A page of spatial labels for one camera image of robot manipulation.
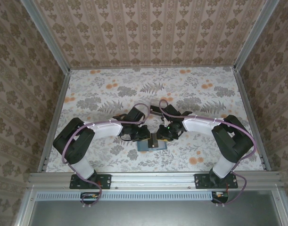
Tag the teal card holder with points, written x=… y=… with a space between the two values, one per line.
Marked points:
x=142 y=146

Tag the dark green plastic card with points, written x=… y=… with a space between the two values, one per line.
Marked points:
x=154 y=109

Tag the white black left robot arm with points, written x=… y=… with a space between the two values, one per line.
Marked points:
x=106 y=129

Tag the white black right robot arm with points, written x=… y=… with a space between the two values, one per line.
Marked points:
x=200 y=123

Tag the black wiring connector box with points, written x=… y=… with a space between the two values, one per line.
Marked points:
x=219 y=196
x=89 y=196

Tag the grey metal panel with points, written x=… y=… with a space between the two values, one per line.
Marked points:
x=146 y=214

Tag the long aluminium base rail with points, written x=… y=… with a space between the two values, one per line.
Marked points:
x=153 y=179

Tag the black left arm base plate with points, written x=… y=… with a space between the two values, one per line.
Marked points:
x=106 y=182

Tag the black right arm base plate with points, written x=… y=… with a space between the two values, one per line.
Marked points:
x=200 y=182

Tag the aluminium side rail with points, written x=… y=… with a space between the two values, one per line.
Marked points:
x=246 y=99
x=61 y=99

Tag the aluminium frame post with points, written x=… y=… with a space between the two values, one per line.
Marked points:
x=255 y=35
x=49 y=40

